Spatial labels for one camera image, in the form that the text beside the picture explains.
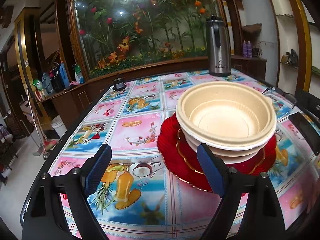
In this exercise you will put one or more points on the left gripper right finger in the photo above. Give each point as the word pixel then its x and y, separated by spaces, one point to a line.
pixel 214 169

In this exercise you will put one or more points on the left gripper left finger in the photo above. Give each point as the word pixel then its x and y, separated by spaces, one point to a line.
pixel 94 168

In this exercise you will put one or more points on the white paper bowl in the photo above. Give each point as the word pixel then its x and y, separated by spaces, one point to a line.
pixel 229 157

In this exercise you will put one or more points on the small red gold-rimmed plate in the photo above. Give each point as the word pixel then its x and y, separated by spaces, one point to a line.
pixel 258 163

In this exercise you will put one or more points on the large red scalloped plate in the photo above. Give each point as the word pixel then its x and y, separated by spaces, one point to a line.
pixel 166 144

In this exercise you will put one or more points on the beige plastic bowl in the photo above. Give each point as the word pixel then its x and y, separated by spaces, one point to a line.
pixel 226 115

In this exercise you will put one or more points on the colourful patterned tablecloth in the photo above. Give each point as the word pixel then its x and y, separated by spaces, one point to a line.
pixel 138 197

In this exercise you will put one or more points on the white plastic bucket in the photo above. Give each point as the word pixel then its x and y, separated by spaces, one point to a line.
pixel 58 126

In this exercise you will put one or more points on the small black jar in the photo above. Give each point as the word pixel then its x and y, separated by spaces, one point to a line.
pixel 118 84

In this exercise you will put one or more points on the eyeglasses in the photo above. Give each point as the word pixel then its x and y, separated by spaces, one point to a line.
pixel 282 102

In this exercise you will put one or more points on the blue plastic bottle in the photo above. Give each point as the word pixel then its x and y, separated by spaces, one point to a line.
pixel 64 75

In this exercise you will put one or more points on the purple bottle pair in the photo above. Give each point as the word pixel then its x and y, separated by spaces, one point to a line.
pixel 247 49

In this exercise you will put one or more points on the stainless steel thermos jug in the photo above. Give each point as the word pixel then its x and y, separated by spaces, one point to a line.
pixel 218 46

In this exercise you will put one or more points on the mop with metal handle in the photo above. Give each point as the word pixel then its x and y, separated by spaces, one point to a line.
pixel 45 145

